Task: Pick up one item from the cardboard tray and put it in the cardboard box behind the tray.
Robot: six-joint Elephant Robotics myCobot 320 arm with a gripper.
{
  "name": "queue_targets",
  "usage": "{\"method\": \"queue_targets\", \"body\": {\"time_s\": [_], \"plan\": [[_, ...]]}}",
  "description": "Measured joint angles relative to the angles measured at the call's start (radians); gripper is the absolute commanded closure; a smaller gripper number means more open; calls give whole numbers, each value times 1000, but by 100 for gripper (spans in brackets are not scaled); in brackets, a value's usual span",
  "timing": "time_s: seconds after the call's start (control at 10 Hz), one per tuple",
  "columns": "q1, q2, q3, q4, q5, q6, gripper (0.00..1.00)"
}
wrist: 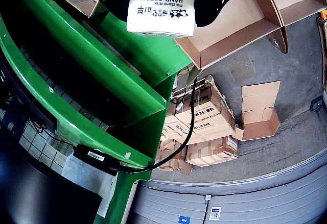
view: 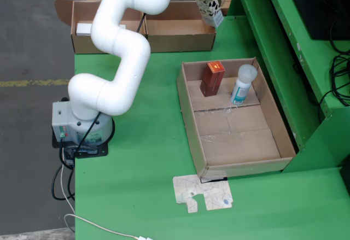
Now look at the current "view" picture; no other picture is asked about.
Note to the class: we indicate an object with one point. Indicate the cow print hand cream box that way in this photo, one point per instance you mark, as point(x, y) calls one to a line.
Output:
point(210, 10)

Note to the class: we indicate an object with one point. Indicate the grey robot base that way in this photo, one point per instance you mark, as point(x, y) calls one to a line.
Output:
point(58, 119)

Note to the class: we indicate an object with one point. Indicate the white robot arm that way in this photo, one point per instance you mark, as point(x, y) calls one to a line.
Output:
point(123, 48)

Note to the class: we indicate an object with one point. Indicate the divided cardboard box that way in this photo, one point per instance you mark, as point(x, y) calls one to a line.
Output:
point(177, 43)

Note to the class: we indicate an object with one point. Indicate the dark red carton box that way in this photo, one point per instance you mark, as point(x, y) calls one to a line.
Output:
point(212, 81)

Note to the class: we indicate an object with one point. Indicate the tall white product box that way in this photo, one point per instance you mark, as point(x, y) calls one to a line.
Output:
point(83, 29)

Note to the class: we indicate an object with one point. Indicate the shallow cardboard tray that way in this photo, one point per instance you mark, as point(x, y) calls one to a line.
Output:
point(235, 147)

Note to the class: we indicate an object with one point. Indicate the white bottle translucent cap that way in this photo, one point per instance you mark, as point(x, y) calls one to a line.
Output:
point(242, 87)

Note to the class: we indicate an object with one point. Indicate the black monitor with stand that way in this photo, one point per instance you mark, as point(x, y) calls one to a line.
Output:
point(317, 5)

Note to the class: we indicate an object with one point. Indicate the green metal shelf rack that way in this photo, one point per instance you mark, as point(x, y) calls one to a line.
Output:
point(300, 73)

